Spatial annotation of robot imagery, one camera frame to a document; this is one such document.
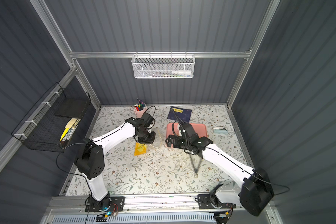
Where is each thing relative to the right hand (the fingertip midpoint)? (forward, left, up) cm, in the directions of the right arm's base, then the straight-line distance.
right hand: (174, 141), depth 79 cm
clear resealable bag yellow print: (+3, +22, -15) cm, 27 cm away
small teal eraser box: (+18, -35, -15) cm, 42 cm away
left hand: (+3, +12, -7) cm, 15 cm away
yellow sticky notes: (+6, +57, +10) cm, 58 cm away
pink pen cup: (+30, +25, -4) cm, 39 cm away
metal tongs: (-12, -13, -15) cm, 23 cm away
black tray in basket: (+15, +59, +12) cm, 63 cm away
